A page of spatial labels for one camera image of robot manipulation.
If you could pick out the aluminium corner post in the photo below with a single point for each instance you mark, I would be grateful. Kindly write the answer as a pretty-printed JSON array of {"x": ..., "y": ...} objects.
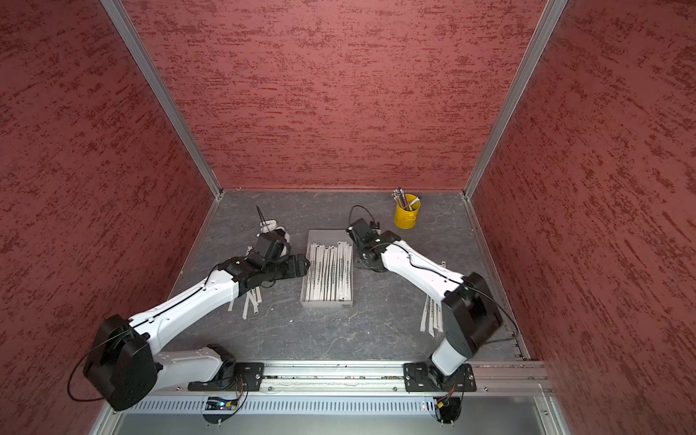
[
  {"x": 126, "y": 29},
  {"x": 537, "y": 44}
]

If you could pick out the aluminium front rail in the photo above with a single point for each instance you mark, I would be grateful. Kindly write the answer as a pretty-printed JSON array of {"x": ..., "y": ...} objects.
[{"x": 375, "y": 378}]

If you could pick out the left aluminium corner post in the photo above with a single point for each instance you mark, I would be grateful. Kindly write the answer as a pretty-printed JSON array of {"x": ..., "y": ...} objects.
[{"x": 126, "y": 29}]

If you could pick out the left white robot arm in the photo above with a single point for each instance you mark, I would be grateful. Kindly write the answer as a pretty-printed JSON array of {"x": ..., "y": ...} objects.
[{"x": 127, "y": 360}]

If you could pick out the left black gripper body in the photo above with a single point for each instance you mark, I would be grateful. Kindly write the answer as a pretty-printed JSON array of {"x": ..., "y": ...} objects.
[{"x": 285, "y": 269}]

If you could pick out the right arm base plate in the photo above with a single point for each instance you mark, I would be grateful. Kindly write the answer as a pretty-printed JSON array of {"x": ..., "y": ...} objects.
[{"x": 423, "y": 377}]

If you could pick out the pens in yellow cup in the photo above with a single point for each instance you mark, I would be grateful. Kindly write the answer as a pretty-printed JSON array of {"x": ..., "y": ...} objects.
[{"x": 405, "y": 201}]

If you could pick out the right aluminium corner post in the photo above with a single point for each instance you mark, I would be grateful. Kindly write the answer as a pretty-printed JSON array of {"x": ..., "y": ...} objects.
[{"x": 537, "y": 44}]

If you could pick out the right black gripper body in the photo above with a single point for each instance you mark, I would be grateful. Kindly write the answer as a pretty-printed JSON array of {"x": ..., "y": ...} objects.
[{"x": 363, "y": 261}]

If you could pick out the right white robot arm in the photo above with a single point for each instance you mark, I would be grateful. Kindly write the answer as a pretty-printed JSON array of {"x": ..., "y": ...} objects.
[{"x": 470, "y": 314}]

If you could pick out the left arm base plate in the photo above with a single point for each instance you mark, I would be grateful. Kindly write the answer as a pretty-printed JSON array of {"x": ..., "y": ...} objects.
[{"x": 242, "y": 376}]

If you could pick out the right pile wrapped straw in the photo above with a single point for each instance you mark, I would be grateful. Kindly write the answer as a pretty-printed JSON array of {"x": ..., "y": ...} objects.
[
  {"x": 437, "y": 316},
  {"x": 425, "y": 315},
  {"x": 432, "y": 317}
]

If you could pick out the translucent plastic storage box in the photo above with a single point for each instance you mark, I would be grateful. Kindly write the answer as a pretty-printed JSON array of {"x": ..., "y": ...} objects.
[{"x": 326, "y": 237}]

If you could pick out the yellow pen holder cup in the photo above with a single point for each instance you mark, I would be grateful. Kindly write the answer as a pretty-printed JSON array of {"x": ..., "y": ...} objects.
[{"x": 406, "y": 218}]

